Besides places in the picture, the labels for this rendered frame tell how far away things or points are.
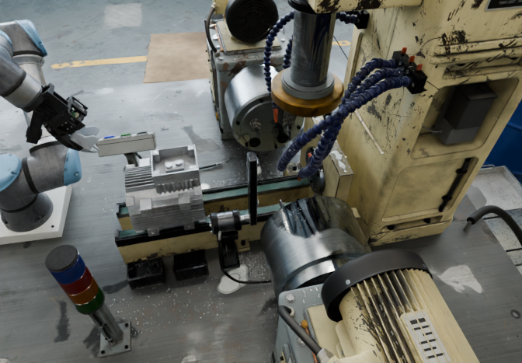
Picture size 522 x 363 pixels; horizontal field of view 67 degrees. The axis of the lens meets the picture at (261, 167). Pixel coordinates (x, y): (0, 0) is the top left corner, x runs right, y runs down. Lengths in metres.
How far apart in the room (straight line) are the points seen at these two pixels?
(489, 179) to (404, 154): 1.37
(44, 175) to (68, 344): 0.48
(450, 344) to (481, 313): 0.73
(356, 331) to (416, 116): 0.50
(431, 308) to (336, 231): 0.33
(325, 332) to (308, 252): 0.18
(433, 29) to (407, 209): 0.59
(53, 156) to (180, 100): 0.74
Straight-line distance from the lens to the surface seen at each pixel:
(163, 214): 1.10
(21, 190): 1.35
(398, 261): 0.65
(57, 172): 1.32
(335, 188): 1.08
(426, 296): 0.64
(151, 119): 1.79
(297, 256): 0.88
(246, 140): 1.35
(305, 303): 0.81
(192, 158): 1.12
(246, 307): 1.20
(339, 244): 0.89
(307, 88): 0.95
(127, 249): 1.26
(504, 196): 2.32
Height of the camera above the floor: 1.89
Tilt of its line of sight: 46 degrees down
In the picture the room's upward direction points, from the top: 1 degrees clockwise
